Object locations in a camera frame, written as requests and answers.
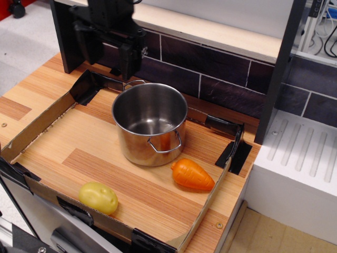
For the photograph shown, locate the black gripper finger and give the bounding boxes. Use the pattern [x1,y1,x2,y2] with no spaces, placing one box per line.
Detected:
[118,43,143,81]
[73,22,99,64]

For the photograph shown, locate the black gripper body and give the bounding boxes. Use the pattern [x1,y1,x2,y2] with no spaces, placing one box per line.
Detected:
[69,1,146,50]

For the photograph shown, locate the stainless steel pot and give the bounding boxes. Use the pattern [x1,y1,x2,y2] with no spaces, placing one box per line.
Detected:
[112,83,188,167]

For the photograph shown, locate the cardboard fence with black tape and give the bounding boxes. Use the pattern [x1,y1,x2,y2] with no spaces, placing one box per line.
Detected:
[1,67,259,252]

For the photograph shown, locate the light wooden shelf board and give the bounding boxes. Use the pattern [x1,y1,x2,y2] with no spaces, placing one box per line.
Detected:
[56,0,282,64]

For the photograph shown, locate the black caster wheel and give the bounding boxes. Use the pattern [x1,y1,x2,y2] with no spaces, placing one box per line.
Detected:
[8,0,26,18]

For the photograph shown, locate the orange plastic carrot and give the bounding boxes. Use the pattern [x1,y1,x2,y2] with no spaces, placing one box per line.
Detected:
[171,158,215,191]

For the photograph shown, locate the yellow plastic potato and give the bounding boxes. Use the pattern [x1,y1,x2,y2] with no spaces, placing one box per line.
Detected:
[78,182,118,216]

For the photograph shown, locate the white ribbed drainboard sink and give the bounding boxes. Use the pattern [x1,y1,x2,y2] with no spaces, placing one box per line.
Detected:
[244,111,336,244]

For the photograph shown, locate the dark right shelf post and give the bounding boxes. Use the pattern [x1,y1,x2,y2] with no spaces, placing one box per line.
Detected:
[254,1,306,144]

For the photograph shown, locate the cables in background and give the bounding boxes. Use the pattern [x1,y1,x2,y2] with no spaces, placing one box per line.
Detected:
[312,0,337,57]

